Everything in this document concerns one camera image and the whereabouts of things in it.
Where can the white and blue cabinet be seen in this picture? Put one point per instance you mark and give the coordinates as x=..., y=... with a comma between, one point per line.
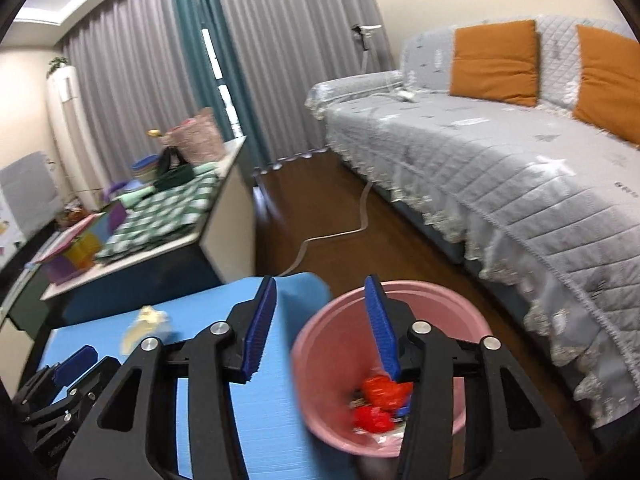
x=225, y=230

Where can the grey quilted sofa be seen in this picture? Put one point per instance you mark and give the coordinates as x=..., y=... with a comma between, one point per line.
x=500, y=185

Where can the small red wrapper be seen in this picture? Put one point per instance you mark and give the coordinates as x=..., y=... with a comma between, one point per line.
x=372, y=419

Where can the cream paper packaging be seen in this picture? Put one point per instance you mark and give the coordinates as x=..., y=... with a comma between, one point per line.
x=145, y=332

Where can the black handbag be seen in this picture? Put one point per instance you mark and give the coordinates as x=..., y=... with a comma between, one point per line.
x=172, y=172

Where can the white standing air conditioner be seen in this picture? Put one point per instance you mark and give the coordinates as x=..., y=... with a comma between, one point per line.
x=70, y=130

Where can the stack of coloured bowls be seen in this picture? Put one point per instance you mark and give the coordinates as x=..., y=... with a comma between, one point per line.
x=145, y=170

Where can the grey curtain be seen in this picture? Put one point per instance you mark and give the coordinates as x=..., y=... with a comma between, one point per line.
x=130, y=75
x=300, y=50

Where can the blue table mat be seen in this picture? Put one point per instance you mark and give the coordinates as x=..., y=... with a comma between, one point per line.
x=280, y=430

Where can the small gold ornament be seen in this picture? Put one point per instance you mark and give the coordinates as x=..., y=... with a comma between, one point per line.
x=155, y=133

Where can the white ribbed panel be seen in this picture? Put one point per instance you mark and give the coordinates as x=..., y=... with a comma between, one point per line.
x=27, y=195

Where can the colourful toy box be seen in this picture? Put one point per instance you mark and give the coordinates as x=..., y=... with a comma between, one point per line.
x=80, y=245

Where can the green checked cloth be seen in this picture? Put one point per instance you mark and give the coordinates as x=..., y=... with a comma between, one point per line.
x=160, y=220

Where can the red mesh plastic bag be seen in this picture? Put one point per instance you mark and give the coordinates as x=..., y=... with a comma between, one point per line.
x=387, y=390

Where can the pink plastic bin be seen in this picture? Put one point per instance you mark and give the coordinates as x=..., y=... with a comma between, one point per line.
x=325, y=360

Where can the small orange cushion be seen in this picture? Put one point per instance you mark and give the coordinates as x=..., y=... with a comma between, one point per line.
x=495, y=62

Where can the teal curtain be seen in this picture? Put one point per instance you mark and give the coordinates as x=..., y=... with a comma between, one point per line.
x=200, y=60

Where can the pink lace basket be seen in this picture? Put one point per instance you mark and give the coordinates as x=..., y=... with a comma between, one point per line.
x=197, y=137

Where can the large orange cushion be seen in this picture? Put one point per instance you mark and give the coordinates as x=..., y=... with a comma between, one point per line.
x=607, y=80

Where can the small potted plant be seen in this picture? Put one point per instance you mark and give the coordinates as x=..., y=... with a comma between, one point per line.
x=57, y=64

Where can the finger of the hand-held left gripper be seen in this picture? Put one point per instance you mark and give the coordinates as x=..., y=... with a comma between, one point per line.
x=97, y=372
x=75, y=360

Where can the purple plastic container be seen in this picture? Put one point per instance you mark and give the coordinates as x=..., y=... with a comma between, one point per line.
x=114, y=195

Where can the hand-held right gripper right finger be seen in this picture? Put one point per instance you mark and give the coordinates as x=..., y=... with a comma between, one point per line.
x=380, y=332

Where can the white floor stand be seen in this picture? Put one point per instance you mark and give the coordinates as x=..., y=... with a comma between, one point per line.
x=367, y=35

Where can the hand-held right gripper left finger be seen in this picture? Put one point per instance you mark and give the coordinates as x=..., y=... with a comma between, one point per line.
x=260, y=332

